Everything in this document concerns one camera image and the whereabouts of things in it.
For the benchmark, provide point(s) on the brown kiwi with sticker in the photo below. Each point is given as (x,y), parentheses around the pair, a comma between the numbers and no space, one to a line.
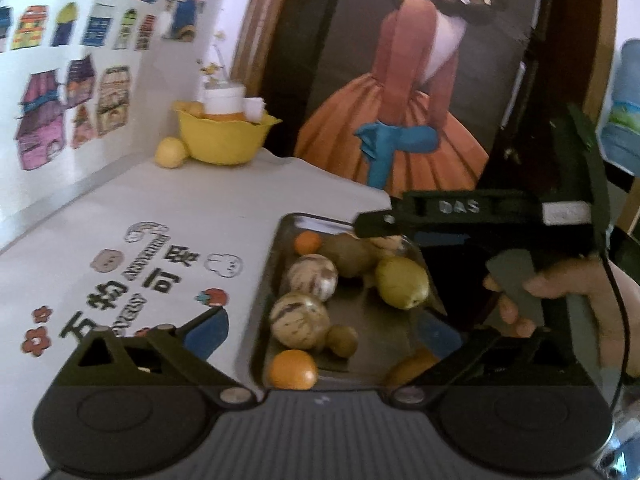
(350,255)

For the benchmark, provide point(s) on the small orange tangerine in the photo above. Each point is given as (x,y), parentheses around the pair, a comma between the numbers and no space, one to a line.
(307,242)

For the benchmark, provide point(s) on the metal tray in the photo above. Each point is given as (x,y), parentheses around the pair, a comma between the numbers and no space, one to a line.
(386,335)

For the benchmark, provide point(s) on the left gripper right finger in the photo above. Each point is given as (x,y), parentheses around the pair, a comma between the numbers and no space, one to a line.
(459,355)

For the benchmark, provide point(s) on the house drawings paper poster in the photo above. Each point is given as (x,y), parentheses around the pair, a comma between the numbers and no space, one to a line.
(70,73)

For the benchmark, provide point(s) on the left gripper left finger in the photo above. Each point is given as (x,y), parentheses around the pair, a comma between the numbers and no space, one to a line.
(188,347)

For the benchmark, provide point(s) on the round striped melon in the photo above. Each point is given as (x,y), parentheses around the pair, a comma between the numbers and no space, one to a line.
(299,321)
(314,275)

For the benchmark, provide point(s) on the yellow lemon by bowl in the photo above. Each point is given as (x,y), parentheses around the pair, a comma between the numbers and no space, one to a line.
(171,153)

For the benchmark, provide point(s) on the small brown fruit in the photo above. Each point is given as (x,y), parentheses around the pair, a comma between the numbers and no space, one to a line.
(342,340)

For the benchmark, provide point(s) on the large striped pepino melon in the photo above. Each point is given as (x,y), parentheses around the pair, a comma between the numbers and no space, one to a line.
(392,246)

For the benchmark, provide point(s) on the orange dress girl poster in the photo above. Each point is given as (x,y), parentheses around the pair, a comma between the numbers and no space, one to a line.
(410,94)

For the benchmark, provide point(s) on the white printed table mat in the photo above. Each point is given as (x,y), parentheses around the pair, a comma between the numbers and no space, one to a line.
(136,252)

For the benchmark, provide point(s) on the blue water jug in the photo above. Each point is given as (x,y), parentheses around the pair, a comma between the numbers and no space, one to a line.
(620,136)

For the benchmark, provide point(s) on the yellow plastic bowl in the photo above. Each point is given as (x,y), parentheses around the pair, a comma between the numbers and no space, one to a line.
(220,142)

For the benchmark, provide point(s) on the person's right hand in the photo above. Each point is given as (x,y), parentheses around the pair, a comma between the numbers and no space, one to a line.
(602,303)

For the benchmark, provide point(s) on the spotted green-brown pear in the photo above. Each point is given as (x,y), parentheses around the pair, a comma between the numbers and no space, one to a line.
(409,368)

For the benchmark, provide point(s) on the yellow flower sprig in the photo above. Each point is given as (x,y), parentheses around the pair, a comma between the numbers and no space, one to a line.
(215,71)

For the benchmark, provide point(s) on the large green pear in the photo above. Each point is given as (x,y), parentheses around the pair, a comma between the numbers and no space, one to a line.
(402,283)

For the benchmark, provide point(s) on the white cup in bowl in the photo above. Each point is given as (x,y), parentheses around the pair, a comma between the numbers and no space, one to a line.
(224,99)

